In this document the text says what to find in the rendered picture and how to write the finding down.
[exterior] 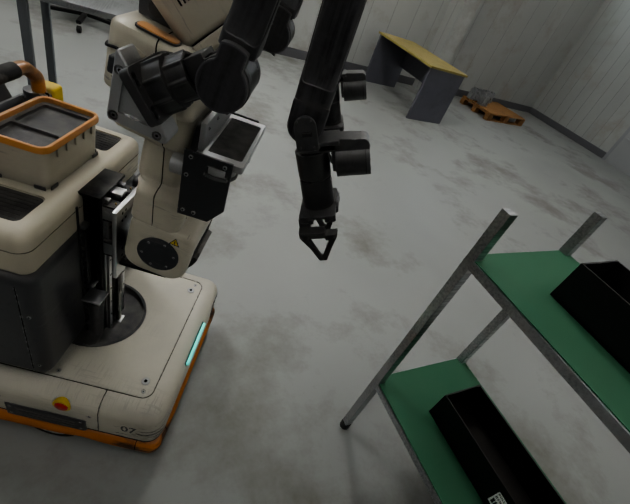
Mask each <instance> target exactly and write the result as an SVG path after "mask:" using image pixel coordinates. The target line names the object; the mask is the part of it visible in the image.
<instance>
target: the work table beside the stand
mask: <svg viewBox="0 0 630 504"><path fill-rule="evenodd" d="M16 3H17V10H18V17H19V24H20V31H21V38H22V45H23V52H24V59H25V61H27V62H29V63H30V64H32V65H33V66H34V67H35V68H36V61H35V53H34V45H33V37H32V29H31V21H30V13H29V5H28V0H16ZM50 3H51V4H54V5H58V6H62V7H65V8H69V9H73V10H76V11H80V12H84V13H88V14H91V15H95V16H99V17H102V18H106V19H110V20H112V18H114V17H115V16H117V15H121V14H125V13H128V12H132V11H136V10H139V0H40V5H41V14H42V24H43V33H44V42H45V51H46V61H47V70H48V79H49V81H50V82H53V83H56V84H58V83H57V73H56V62H55V52H54V41H53V30H52V20H51V9H50Z"/></svg>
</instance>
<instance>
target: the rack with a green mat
mask: <svg viewBox="0 0 630 504"><path fill-rule="evenodd" d="M517 217H518V215H517V214H516V213H514V212H513V211H512V210H511V209H509V208H502V209H501V211H500V212H499V213H498V215H497V216H496V217H495V219H494V220H493V221H492V223H491V224H490V225H489V226H488V228H487V229H486V230H485V232H484V233H483V234H482V236H481V237H480V238H479V240H478V241H477V242H476V244H475V245H474V246H473V248H472V249H471V250H470V252H469V253H468V254H467V255H466V257H465V258H464V259H463V261H462V262H461V263H460V265H459V266H458V267H457V269H456V270H455V271H454V273H453V274H452V275H451V277H450V278H449V279H448V281H447V282H446V283H445V285H444V286H443V287H442V289H441V290H440V291H439V292H438V294H437V295H436V296H435V298H434V299H433V300H432V302H431V303H430V304H429V306H428V307H427V308H426V310H425V311H424V312H423V314H422V315H421V316H420V318H419V319H418V320H417V322H416V323H415V324H414V325H413V327H412V328H411V329H410V331H409V332H408V333H407V335H406V336H405V337H404V339H403V340H402V341H401V343H400V344H399V345H398V347H397V348H396V349H395V351H394V352H393V353H392V355H391V356H390V357H389V358H388V360H387V361H386V362H385V364H384V365H383V366H382V368H381V369H380V370H379V372H378V373H377V374H376V376H375V377H374V378H373V379H372V381H371V382H370V384H369V385H368V386H367V388H366V389H365V390H364V391H363V393H362V394H361V395H360V397H359V398H358V399H357V401H356V402H355V403H354V405H353V406H352V407H351V409H350V410H349V411H348V413H347V414H346V415H345V417H344V418H343V419H342V420H341V422H340V427H341V428H342V429H344V430H347V429H348V428H349V427H350V426H351V424H352V423H353V421H354V420H355V419H356V418H357V416H358V415H359V414H360V413H361V411H362V410H363V409H364V408H365V406H366V405H367V404H368V403H369V401H370V400H371V399H372V398H373V396H374V395H375V394H376V393H378V395H379V397H380V399H381V401H382V403H383V405H384V407H385V409H386V411H387V413H388V415H389V416H390V418H391V420H392V422H393V424H394V426H395V428H396V430H397V432H398V434H399V436H400V438H401V439H402V441H403V443H404V445H405V447H406V449H407V451H408V453H409V455H410V457H411V459H412V461H413V462H414V464H415V466H416V468H417V470H418V472H419V474H420V476H421V478H422V480H423V482H424V484H425V485H426V487H427V489H428V491H429V493H430V495H431V497H432V499H433V501H434V503H435V504H484V503H483V501H482V500H481V498H480V496H479V495H478V493H477V491H476V489H475V488H474V486H473V484H472V483H471V481H470V479H469V478H468V476H467V474H466V473H465V471H464V469H463V468H462V466H461V464H460V463H459V461H458V459H457V458H456V456H455V454H454V453H453V451H452V449H451V447H450V446H449V444H448V442H447V441H446V439H445V437H444V436H443V434H442V432H441V431H440V429H439V427H438V426H437V424H436V422H435V421H434V419H433V417H432V416H431V414H430V412H429V410H430V409H432V408H433V407H434V406H435V405H436V404H437V403H438V402H439V401H440V400H441V399H442V398H443V397H444V396H445V395H447V394H450V393H453V392H457V391H460V390H463V389H467V388H470V387H474V386H477V385H481V384H480V382H479V381H478V380H477V378H476V377H475V376H474V374H473V373H472V371H471V370H470V369H469V367H468V366H467V364H466V362H467V361H468V360H469V359H470V358H471V357H472V355H473V354H474V353H475V352H476V351H477V350H478V349H479V348H480V347H481V346H482V345H483V344H484V343H485V342H486V341H487V340H488V339H489V338H490V337H491V336H492V335H493V334H494V333H495V332H496V331H497V330H498V329H499V328H500V327H501V326H502V325H503V324H504V323H505V322H506V321H507V320H508V319H509V318H511V319H512V320H513V321H514V322H515V324H516V325H517V326H518V327H519V328H520V329H521V330H522V331H523V333H524V334H525V335H526V336H527V337H528V338H529V339H530V341H531V342H532V343H533V344H534V345H535V346H536V347H537V349H538V350H539V351H540V352H541V353H542V354H543V355H544V357H545V358H546V359H547V360H548V361H549V362H550V363H551V364H552V366H553V367H554V368H555V369H556V370H557V371H558V372H559V374H560V375H561V376H562V377H563V378H564V379H565V380H566V382H567V383H568V384H569V385H570V386H571V387H572V388H573V390H574V391H575V392H576V393H577V394H578V395H579V396H580V398H581V399H582V400H583V401H584V402H585V403H586V404H587V405H588V407H589V408H590V409H591V410H592V411H593V412H594V413H595V415H596V416H597V417H598V418H599V419H600V420H601V421H602V423H603V424H604V425H605V426H606V427H607V428H608V429H609V431H610V432H611V433H612V434H613V435H614V436H615V437H616V438H617V440H618V441H619V442H620V443H621V444H622V445H623V446H624V448H625V449H626V450H627V451H628V452H629V453H630V373H629V372H628V371H627V370H626V369H625V368H624V367H623V366H622V365H621V364H620V363H619V362H618V361H617V360H616V359H615V358H614V357H613V356H612V355H610V354H609V353H608V352H607V351H606V350H605V349H604V348H603V347H602V346H601V345H600V344H599V343H598V342H597V341H596V340H595V339H594V338H593V337H592V336H591V335H590V334H589V333H588V332H587V331H586V330H585V329H584V328H583V327H582V326H581V325H580V324H579V323H578V322H577V321H576V320H575V319H574V318H573V317H572V316H571V315H570V314H569V313H568V312H567V311H566V310H565V309H564V308H563V307H562V306H561V305H560V304H559V303H558V302H557V301H556V300H555V299H554V298H553V297H552V296H551V295H550V293H551V292H552V291H553V290H554V289H555V288H556V287H558V286H559V285H560V284H561V283H562V282H563V281H564V280H565V279H566V278H567V277H568V276H569V275H570V274H571V273H572V272H573V271H574V270H575V269H576V268H577V267H578V266H579V265H580V263H579V262H577V261H576V260H575V259H574V258H573V257H572V256H571V255H572V254H573V253H574V252H575V251H576V250H577V249H578V248H579V247H580V246H581V245H582V244H583V243H584V242H585V241H586V240H587V239H588V238H589V237H590V236H591V235H592V234H593V233H594V232H595V230H596V229H597V228H598V227H599V226H600V225H601V224H602V223H603V222H604V221H605V220H606V219H607V217H606V216H605V215H603V214H602V213H601V212H594V213H593V214H592V215H591V216H590V217H589V218H588V219H587V220H586V221H585V222H584V223H583V224H582V226H581V227H580V228H579V229H578V230H577V231H576V232H575V233H574V234H573V235H572V236H571V237H570V238H569V239H568V240H567V241H566V242H565V244H564V245H563V246H562V247H561V248H560V249H559V250H553V251H533V252H514V253H494V254H488V253H489V251H490V250H491V249H492V248H493V246H494V245H495V244H496V243H497V241H498V240H499V239H500V238H501V236H502V235H503V234H504V233H505V231H506V230H507V229H508V228H509V226H510V225H511V224H512V223H513V222H514V220H515V219H516V218H517ZM471 274H472V275H473V276H474V277H475V278H476V279H477V280H478V281H479V283H480V284H481V285H482V286H483V287H484V288H485V289H486V291H487V292H488V293H489V294H490V295H491V296H492V297H493V298H494V300H495V301H496V302H497V303H498V304H499V305H500V306H501V308H502V310H501V311H500V312H499V313H498V314H497V315H496V316H495V318H494V319H493V320H492V321H491V322H490V323H489V324H488V325H487V326H486V327H485V328H484V329H483V330H482V331H481V332H480V333H479V334H478V336H477V337H476V338H475V339H474V340H473V341H472V342H471V343H470V344H469V345H468V346H467V347H466V348H465V349H464V350H463V351H462V352H461V354H460V355H459V356H458V357H457V358H454V359H450V360H445V361H441V362H437V363H433V364H429V365H424V366H420V367H416V368H412V369H407V370H403V371H399V372H395V373H393V371H394V370H395V369H396V368H397V366H398V365H399V364H400V363H401V361H402V360H403V359H404V358H405V356H406V355H407V354H408V353H409V351H410V350H411V349H412V348H413V346H414V345H415V344H416V343H417V341H418V340H419V339H420V338H421V336H422V335H423V334H424V333H425V331H426V330H427V329H428V328H429V326H430V325H431V324H432V323H433V321H434V320H435V319H436V318H437V316H438V315H439V314H440V313H441V311H442V310H443V309H444V308H445V306H446V305H447V304H448V303H449V301H450V300H451V299H452V298H453V296H454V295H455V294H456V293H457V291H458V290H459V289H460V288H461V286H462V285H463V284H464V283H465V281H466V280H467V279H468V278H469V276H470V275H471ZM481 387H482V385H481ZM482 388H483V387H482ZM483 389H484V388H483ZM484 391H485V389H484ZM485 392H486V391H485ZM486 393H487V392H486Z"/></svg>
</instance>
